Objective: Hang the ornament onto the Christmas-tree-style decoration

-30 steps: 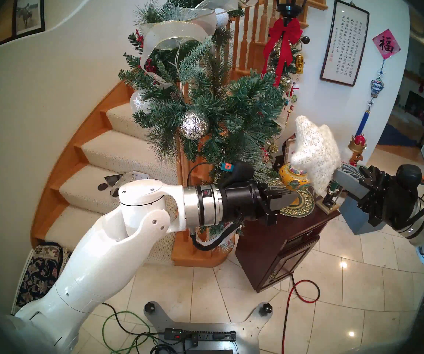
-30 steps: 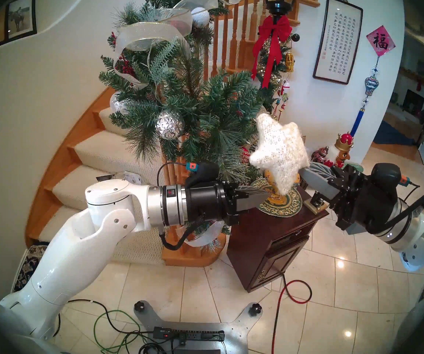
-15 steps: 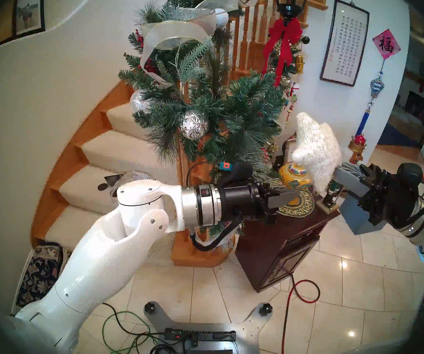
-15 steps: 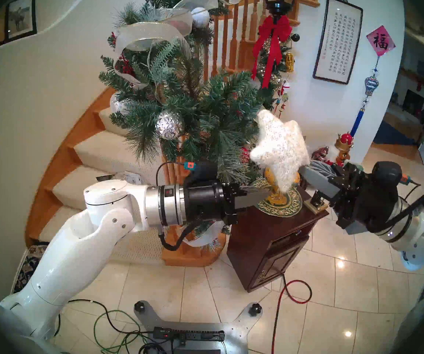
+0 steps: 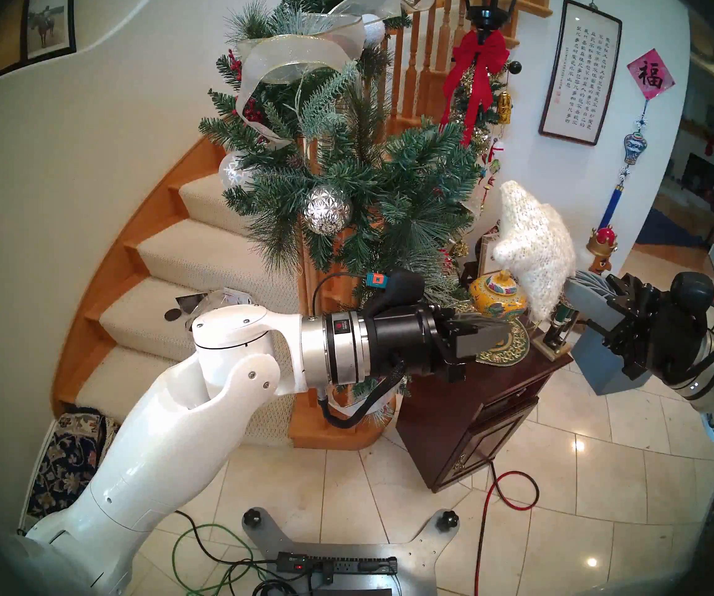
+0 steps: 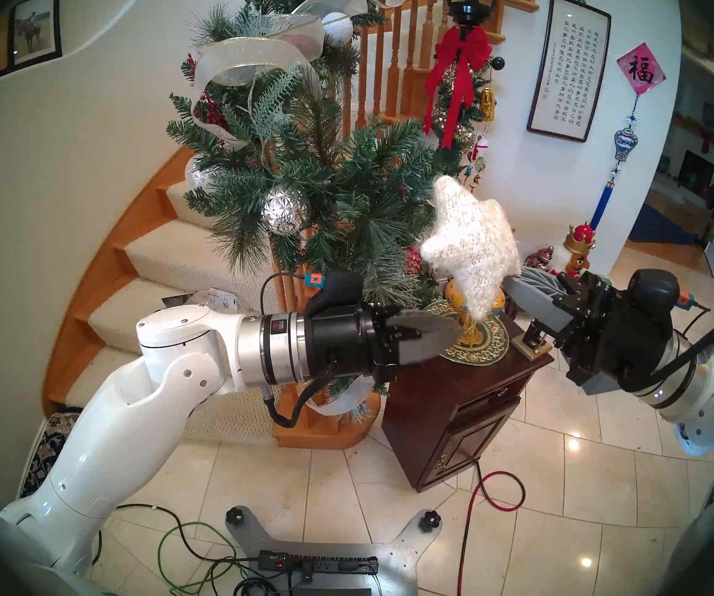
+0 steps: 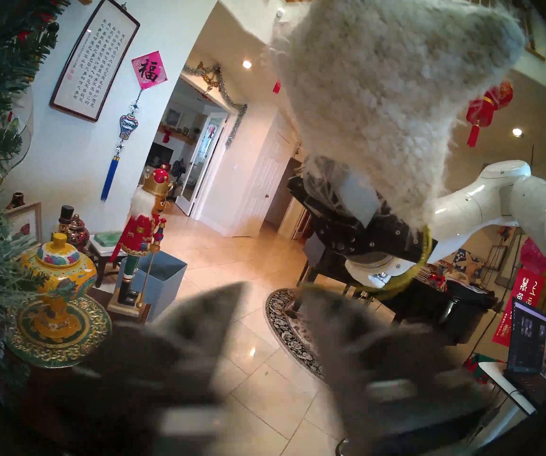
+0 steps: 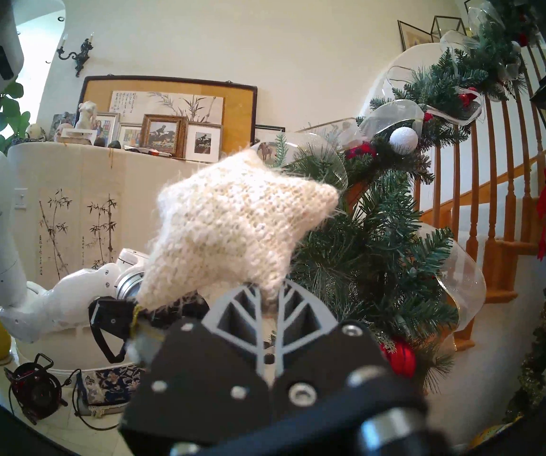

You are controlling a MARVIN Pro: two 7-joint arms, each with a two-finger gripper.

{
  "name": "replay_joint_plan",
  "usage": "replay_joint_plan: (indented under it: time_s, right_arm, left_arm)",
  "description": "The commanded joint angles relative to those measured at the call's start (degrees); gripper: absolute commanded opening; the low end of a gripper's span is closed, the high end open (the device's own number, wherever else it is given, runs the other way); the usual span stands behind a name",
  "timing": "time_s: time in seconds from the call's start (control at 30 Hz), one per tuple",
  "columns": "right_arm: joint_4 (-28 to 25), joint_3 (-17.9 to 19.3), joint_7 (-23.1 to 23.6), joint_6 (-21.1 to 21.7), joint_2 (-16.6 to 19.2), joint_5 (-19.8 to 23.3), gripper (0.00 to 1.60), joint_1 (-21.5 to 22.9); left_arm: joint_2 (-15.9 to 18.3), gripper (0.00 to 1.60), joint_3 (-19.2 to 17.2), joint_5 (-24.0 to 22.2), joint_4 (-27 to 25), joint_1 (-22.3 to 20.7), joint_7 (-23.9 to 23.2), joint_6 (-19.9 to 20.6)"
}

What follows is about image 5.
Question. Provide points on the black ball ornament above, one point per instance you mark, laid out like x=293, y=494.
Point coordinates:
x=514, y=67

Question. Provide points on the tall nutcracker soldier figure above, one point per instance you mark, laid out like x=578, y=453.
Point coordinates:
x=602, y=247

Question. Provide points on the red white hanging ornament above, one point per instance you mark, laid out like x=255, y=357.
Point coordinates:
x=494, y=149

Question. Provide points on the carpeted wooden staircase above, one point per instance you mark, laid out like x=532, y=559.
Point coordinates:
x=208, y=253

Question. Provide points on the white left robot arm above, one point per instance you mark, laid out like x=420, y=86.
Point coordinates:
x=164, y=427

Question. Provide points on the black power strip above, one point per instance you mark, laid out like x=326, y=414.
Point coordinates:
x=344, y=565

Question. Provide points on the clear frosted ball ornament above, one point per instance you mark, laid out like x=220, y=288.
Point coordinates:
x=233, y=171

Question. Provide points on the red velvet bow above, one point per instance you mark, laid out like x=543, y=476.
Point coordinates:
x=480, y=51

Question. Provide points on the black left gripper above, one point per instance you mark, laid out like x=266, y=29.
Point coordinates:
x=406, y=340

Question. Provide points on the framed calligraphy scroll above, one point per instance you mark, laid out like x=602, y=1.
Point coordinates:
x=580, y=73

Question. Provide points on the sheer white ribbon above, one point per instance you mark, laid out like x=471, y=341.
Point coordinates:
x=381, y=408
x=288, y=51

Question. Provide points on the silver faceted ball ornament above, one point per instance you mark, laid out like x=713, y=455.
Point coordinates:
x=327, y=211

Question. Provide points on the gold bell ornament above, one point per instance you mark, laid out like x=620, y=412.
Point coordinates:
x=504, y=107

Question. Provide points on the red diamond fu sign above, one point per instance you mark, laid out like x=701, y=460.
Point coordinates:
x=650, y=74

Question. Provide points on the white glitter star ornament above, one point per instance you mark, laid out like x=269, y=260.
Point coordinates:
x=537, y=247

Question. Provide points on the framed horse picture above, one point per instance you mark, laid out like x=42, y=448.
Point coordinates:
x=48, y=20

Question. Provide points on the clear plastic packaging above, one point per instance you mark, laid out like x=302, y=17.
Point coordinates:
x=214, y=298

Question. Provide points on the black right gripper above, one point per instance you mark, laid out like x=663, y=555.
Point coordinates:
x=661, y=334

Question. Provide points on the small framed red picture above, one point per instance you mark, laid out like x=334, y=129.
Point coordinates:
x=486, y=253

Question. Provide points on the black base knob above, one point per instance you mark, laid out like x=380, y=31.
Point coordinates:
x=450, y=519
x=252, y=518

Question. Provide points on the yellow porcelain lidded jar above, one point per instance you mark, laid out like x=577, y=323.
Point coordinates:
x=498, y=293

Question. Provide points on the green pine garland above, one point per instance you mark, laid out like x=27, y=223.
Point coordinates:
x=394, y=185

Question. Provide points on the green gold tinsel garland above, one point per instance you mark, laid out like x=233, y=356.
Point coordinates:
x=490, y=135

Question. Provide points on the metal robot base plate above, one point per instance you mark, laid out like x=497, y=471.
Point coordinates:
x=419, y=557

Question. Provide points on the blue tassel hanging charm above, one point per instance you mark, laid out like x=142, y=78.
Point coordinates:
x=634, y=146

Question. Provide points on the green gold decorative plate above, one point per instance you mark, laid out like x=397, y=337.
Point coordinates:
x=515, y=346

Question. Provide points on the large white ball ornament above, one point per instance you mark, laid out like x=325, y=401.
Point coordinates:
x=373, y=31

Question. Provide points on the blue grey square bin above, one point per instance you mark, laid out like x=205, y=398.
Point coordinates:
x=599, y=371

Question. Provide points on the dark wood cabinet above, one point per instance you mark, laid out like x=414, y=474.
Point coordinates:
x=456, y=427

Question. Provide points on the dark floral patterned rug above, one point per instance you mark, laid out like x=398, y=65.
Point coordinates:
x=65, y=464

